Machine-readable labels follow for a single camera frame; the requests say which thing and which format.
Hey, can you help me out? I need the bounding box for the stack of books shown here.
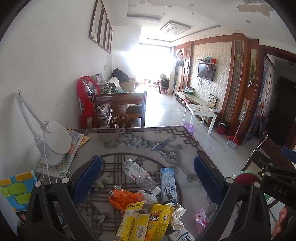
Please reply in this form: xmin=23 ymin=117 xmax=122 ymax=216
xmin=38 ymin=128 xmax=90 ymax=173

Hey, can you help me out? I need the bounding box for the red plastic bag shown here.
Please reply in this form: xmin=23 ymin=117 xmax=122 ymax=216
xmin=77 ymin=76 xmax=100 ymax=127

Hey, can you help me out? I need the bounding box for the crumpled clear plastic wrapper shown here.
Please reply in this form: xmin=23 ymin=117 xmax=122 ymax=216
xmin=137 ymin=190 xmax=158 ymax=214

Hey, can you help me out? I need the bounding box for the yellow cardboard box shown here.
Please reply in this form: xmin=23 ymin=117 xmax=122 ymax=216
xmin=114 ymin=202 xmax=151 ymax=241

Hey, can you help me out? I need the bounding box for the purple plastic stool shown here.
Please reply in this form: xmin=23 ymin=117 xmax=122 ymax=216
xmin=183 ymin=123 xmax=194 ymax=136

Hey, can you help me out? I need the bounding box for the wall shelf with items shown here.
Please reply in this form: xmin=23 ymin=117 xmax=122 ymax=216
xmin=198 ymin=57 xmax=218 ymax=66

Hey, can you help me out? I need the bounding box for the wooden sofa with cushions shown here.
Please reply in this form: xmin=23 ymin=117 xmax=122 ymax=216
xmin=106 ymin=76 xmax=146 ymax=93

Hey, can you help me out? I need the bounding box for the colourful cartoon poster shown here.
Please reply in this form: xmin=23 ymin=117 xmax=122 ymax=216
xmin=245 ymin=58 xmax=276 ymax=142

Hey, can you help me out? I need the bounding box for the person's right hand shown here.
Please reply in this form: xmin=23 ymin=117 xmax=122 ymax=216
xmin=273 ymin=205 xmax=290 ymax=238

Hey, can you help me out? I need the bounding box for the wooden dining chair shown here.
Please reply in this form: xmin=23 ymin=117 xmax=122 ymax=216
xmin=91 ymin=90 xmax=148 ymax=129

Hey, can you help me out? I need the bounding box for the framed checker picture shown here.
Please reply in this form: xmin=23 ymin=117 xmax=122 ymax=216
xmin=208 ymin=94 xmax=218 ymax=109

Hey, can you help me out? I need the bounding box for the white coffee table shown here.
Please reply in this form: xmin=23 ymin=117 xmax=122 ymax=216
xmin=183 ymin=103 xmax=220 ymax=134

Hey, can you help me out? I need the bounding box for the dark door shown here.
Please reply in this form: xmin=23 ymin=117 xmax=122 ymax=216
xmin=270 ymin=75 xmax=296 ymax=146

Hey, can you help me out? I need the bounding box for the low glass-top television cabinet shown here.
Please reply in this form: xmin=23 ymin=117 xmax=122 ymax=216
xmin=176 ymin=91 xmax=222 ymax=112

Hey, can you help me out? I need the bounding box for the red bucket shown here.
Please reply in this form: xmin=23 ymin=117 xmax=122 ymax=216
xmin=217 ymin=122 xmax=228 ymax=135

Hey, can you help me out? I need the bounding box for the wooden chair with curved back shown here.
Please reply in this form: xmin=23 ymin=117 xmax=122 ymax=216
xmin=240 ymin=132 xmax=296 ymax=179

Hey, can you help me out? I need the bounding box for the clear plastic bottle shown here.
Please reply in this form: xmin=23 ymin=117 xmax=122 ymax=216
xmin=122 ymin=159 xmax=162 ymax=195

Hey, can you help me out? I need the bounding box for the red bin with green rim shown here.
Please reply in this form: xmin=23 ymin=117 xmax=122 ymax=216
xmin=233 ymin=170 xmax=263 ymax=186

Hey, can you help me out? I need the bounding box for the orange snack wrapper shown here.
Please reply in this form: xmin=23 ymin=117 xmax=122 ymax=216
xmin=109 ymin=189 xmax=145 ymax=212

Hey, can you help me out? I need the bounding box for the framed wall picture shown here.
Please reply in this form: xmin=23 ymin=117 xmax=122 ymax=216
xmin=108 ymin=25 xmax=113 ymax=55
xmin=104 ymin=19 xmax=111 ymax=52
xmin=89 ymin=0 xmax=104 ymax=44
xmin=97 ymin=8 xmax=108 ymax=49

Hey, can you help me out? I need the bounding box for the wall calendar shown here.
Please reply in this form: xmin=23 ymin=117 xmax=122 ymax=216
xmin=239 ymin=98 xmax=250 ymax=121

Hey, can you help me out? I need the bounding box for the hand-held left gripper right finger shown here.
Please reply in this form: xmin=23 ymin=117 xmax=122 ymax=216
xmin=193 ymin=155 xmax=274 ymax=241

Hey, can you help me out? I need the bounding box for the square ceiling lamp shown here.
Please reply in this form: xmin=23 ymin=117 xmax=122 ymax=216
xmin=159 ymin=22 xmax=192 ymax=36

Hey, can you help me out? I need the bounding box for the yellow tea carton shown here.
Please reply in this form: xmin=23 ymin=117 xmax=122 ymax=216
xmin=144 ymin=204 xmax=174 ymax=241

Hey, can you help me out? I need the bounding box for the white desk lamp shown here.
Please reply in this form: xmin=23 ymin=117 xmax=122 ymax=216
xmin=14 ymin=90 xmax=73 ymax=183

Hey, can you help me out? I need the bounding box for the hanging wall scroll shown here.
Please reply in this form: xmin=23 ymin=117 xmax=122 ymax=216
xmin=250 ymin=49 xmax=258 ymax=84

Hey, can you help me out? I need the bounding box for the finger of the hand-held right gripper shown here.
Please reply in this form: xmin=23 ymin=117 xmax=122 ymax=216
xmin=280 ymin=146 xmax=296 ymax=161
xmin=252 ymin=149 xmax=278 ymax=173

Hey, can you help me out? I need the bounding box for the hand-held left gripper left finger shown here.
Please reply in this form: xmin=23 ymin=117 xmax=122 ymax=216
xmin=24 ymin=155 xmax=103 ymax=241

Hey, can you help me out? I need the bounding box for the white milk carton blue print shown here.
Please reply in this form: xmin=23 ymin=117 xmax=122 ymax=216
xmin=168 ymin=228 xmax=197 ymax=241

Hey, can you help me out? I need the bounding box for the wall-mounted television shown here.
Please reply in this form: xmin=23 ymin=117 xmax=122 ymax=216
xmin=198 ymin=63 xmax=214 ymax=81

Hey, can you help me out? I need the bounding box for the pink glossy wrapper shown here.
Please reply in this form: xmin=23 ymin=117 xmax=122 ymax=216
xmin=195 ymin=207 xmax=207 ymax=234

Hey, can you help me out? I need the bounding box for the black clothes pile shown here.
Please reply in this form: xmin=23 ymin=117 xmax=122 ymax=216
xmin=112 ymin=68 xmax=130 ymax=82

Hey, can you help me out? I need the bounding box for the green yellow blue toy board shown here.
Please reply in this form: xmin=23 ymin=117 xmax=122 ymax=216
xmin=0 ymin=170 xmax=38 ymax=212

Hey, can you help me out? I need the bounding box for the wooden armchair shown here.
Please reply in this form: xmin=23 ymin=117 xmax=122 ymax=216
xmin=158 ymin=79 xmax=170 ymax=94

